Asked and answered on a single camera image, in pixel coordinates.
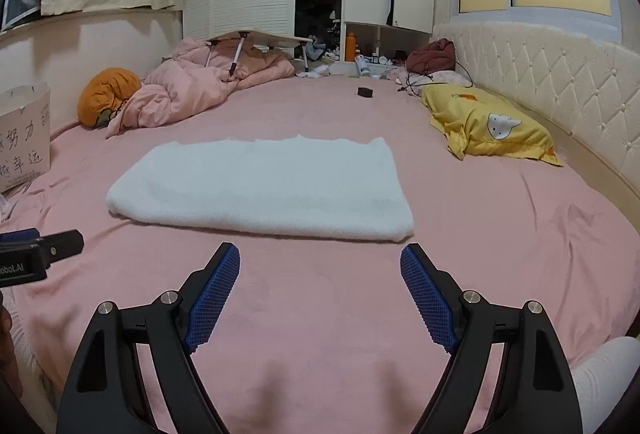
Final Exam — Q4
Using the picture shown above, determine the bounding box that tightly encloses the folding lap table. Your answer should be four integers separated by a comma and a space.
205, 30, 315, 77

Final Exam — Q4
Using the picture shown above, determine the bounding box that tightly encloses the white printed paper bag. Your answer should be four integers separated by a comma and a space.
0, 82, 53, 193

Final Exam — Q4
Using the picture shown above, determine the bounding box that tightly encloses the dark red bag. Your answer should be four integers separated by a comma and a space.
406, 38, 457, 74

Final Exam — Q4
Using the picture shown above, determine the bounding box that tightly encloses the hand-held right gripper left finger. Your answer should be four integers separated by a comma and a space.
56, 242, 241, 434

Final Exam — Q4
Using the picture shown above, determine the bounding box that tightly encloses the orange pumpkin pillow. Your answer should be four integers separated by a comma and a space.
77, 68, 143, 129

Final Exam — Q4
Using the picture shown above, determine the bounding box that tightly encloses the pink bed sheet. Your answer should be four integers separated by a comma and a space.
0, 74, 640, 434

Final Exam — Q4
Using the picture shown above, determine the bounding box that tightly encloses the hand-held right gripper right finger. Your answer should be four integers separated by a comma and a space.
400, 243, 583, 434

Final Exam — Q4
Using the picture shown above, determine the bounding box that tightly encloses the person's leg in white pants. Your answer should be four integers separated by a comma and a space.
570, 336, 640, 434

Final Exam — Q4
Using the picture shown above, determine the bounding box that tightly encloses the pink quilt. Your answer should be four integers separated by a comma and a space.
105, 38, 296, 139

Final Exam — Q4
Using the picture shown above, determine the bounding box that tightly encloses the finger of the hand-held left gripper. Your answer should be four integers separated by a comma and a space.
0, 228, 41, 245
36, 230, 85, 265

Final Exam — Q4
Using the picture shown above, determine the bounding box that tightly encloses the yellow cat-print pillow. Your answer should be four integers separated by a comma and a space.
420, 84, 565, 167

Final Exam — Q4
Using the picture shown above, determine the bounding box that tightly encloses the cream tufted headboard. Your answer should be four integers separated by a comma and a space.
431, 20, 640, 235

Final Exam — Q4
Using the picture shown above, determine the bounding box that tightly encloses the white fluffy sweater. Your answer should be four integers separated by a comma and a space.
105, 135, 416, 243

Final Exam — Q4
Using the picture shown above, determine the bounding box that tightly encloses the black cable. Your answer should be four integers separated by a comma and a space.
397, 58, 473, 97

